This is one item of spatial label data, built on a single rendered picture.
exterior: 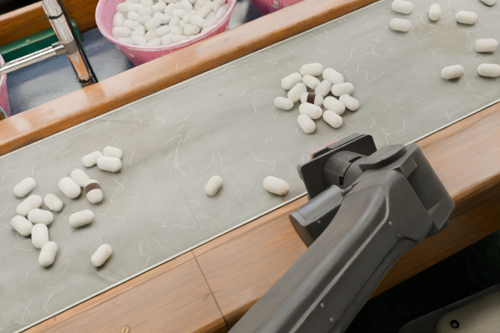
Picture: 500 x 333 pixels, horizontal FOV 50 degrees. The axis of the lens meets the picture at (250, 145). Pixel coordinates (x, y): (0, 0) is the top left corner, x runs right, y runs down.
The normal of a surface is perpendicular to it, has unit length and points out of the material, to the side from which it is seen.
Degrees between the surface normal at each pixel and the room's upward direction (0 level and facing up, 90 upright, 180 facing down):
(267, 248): 0
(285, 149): 0
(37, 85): 0
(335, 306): 45
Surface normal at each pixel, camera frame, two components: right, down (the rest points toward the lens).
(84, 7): 0.44, 0.67
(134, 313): -0.11, -0.62
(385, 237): 0.60, -0.34
